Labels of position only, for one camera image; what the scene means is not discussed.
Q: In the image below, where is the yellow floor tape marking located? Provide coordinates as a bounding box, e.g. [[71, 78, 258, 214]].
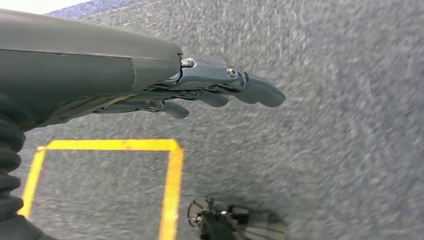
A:
[[17, 139, 185, 240]]

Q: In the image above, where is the black caster wheel assembly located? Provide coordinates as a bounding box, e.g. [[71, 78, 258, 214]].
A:
[[187, 198, 289, 240]]

